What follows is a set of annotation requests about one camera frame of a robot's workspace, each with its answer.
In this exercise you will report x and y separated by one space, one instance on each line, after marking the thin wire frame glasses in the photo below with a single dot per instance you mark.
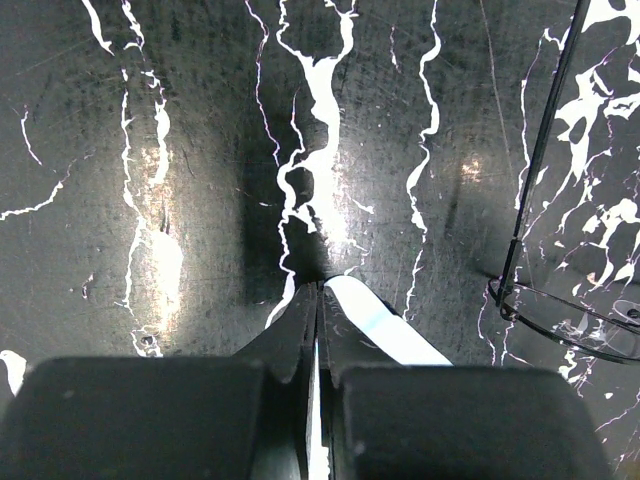
572 270

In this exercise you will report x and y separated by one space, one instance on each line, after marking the light blue cleaning cloth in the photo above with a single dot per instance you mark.
387 331

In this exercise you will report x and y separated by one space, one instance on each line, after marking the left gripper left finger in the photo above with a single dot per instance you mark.
245 416

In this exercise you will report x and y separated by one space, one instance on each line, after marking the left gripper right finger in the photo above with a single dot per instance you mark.
393 421

